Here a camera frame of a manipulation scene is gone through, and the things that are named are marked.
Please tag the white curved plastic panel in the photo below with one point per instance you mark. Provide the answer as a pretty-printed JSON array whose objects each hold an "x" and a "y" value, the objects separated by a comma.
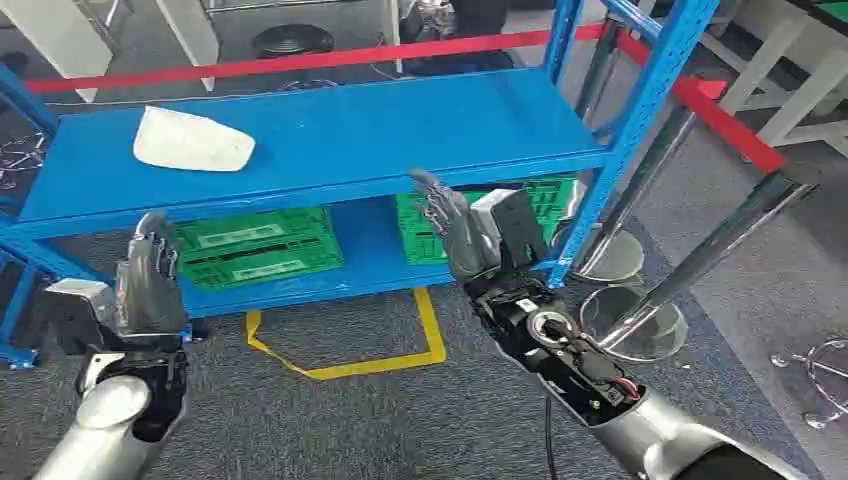
[{"x": 192, "y": 142}]

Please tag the red barrier belt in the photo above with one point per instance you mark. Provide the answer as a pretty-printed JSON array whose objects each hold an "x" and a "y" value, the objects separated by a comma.
[
  {"x": 729, "y": 126},
  {"x": 298, "y": 63}
]

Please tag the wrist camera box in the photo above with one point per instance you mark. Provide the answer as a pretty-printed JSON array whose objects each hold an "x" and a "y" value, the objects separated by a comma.
[
  {"x": 517, "y": 228},
  {"x": 66, "y": 311}
]

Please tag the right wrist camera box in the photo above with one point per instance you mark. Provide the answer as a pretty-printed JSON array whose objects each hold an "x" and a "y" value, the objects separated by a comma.
[{"x": 517, "y": 228}]

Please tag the white panel leg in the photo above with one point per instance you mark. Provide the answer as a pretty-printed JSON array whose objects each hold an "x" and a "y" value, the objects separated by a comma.
[
  {"x": 60, "y": 40},
  {"x": 192, "y": 40}
]

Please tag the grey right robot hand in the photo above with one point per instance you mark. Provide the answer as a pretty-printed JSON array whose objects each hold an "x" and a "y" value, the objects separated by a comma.
[{"x": 467, "y": 242}]

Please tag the chrome chair base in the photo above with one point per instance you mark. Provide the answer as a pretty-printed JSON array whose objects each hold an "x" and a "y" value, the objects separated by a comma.
[
  {"x": 20, "y": 159},
  {"x": 782, "y": 361}
]

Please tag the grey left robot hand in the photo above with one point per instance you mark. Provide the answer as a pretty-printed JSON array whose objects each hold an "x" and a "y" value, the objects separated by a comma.
[{"x": 149, "y": 298}]

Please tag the black round stool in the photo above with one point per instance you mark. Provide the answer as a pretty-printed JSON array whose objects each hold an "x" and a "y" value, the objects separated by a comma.
[{"x": 291, "y": 41}]

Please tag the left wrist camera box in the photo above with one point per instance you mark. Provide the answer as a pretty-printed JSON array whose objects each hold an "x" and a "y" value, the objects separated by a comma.
[{"x": 66, "y": 311}]

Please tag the dark stanchion post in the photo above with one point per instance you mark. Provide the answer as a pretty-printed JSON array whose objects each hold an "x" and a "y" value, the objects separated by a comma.
[{"x": 599, "y": 73}]

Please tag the chrome stanchion post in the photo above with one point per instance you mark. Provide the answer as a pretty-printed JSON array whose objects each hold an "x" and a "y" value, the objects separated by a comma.
[
  {"x": 636, "y": 192},
  {"x": 715, "y": 248}
]

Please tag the green plastic crate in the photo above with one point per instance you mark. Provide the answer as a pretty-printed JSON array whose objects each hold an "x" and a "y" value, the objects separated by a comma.
[
  {"x": 258, "y": 248},
  {"x": 414, "y": 238}
]

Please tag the blue metal shelf rack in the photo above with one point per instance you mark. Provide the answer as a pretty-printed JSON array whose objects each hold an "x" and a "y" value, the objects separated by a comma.
[{"x": 364, "y": 132}]

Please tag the person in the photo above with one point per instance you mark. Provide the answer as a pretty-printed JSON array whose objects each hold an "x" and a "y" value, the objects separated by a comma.
[{"x": 477, "y": 16}]

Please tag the white table frame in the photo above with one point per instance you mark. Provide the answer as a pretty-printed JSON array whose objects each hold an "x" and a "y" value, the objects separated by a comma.
[{"x": 805, "y": 99}]

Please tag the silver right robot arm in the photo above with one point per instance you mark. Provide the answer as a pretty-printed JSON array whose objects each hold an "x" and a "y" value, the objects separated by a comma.
[{"x": 662, "y": 430}]

